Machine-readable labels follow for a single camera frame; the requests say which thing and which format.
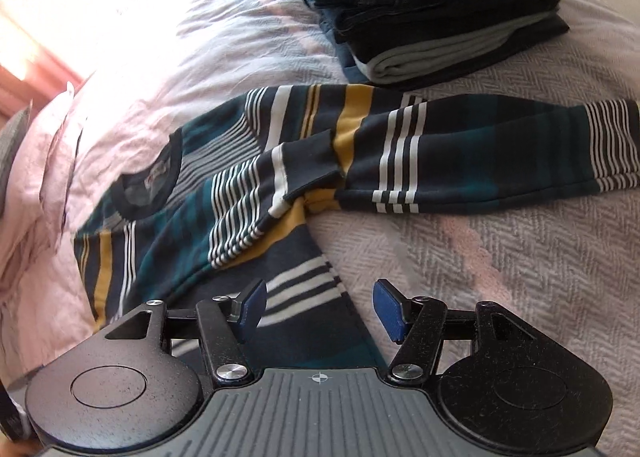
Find pink curtain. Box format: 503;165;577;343
0;42;83;105

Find stack of folded clothes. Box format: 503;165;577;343
265;0;572;86

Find grey checked pillow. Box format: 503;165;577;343
0;107;32;203

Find pink and grey bedspread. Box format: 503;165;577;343
75;0;640;443

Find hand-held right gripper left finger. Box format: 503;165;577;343
106;278;267;385

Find striped navy teal sweater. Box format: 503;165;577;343
72;84;640;373

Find folded pink quilt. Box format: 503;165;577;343
0;80;176;333

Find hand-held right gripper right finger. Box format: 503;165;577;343
374;278;535;383

